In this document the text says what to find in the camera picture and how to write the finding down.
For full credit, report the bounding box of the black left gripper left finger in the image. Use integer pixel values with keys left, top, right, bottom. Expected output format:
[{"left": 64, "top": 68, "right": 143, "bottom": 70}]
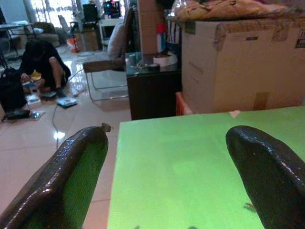
[{"left": 0, "top": 123, "right": 112, "bottom": 229}]

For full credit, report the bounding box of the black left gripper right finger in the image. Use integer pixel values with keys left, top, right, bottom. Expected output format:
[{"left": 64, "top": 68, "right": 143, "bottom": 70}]
[{"left": 225, "top": 125, "right": 305, "bottom": 229}]

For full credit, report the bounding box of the flat black floor item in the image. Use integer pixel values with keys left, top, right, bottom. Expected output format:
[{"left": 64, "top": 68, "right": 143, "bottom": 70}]
[{"left": 3, "top": 109, "right": 31, "bottom": 120}]

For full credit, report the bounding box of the flat grey floor device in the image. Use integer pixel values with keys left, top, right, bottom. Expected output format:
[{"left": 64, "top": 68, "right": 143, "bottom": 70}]
[{"left": 56, "top": 97, "right": 78, "bottom": 108}]

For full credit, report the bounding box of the large white cardboard box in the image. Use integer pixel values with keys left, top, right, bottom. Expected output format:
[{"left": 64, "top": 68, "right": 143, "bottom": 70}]
[{"left": 181, "top": 18, "right": 305, "bottom": 114}]

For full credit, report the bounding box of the black bag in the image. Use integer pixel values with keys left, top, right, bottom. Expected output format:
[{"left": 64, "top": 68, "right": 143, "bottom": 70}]
[{"left": 0, "top": 67, "right": 28, "bottom": 113}]

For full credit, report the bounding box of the crouching person in black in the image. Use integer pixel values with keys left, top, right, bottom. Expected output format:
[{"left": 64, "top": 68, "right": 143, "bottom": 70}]
[{"left": 18, "top": 39, "right": 72, "bottom": 97}]

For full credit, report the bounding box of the dark glass-top cabinet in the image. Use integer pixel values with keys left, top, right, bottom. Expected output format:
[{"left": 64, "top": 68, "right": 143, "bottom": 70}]
[{"left": 125, "top": 52, "right": 183, "bottom": 121}]

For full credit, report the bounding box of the orange and white object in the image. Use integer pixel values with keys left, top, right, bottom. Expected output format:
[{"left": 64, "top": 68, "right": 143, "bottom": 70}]
[{"left": 66, "top": 37, "right": 81, "bottom": 53}]

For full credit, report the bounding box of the white tape roll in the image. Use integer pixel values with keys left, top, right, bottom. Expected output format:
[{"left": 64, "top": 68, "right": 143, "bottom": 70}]
[{"left": 152, "top": 53, "right": 178, "bottom": 66}]

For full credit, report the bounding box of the brown armchair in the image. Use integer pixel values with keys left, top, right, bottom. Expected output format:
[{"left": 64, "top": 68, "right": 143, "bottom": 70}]
[{"left": 32, "top": 21, "right": 60, "bottom": 47}]

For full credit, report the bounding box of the beige quilted blanket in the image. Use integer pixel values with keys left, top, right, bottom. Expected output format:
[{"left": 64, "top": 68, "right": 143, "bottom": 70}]
[{"left": 175, "top": 0, "right": 305, "bottom": 22}]

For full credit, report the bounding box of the glass table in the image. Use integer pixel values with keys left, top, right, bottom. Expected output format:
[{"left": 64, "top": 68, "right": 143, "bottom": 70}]
[{"left": 0, "top": 22, "right": 36, "bottom": 60}]

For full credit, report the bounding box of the white desk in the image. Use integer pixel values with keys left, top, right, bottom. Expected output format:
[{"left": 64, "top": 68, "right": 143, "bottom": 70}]
[{"left": 99, "top": 19, "right": 124, "bottom": 52}]

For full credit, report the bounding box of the tall brown cardboard box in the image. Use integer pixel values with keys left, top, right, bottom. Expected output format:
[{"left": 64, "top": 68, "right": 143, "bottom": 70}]
[{"left": 138, "top": 0, "right": 167, "bottom": 55}]

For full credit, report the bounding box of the metal frame chair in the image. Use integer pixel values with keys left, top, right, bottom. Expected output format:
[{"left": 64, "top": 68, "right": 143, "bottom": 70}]
[{"left": 82, "top": 7, "right": 135, "bottom": 102}]

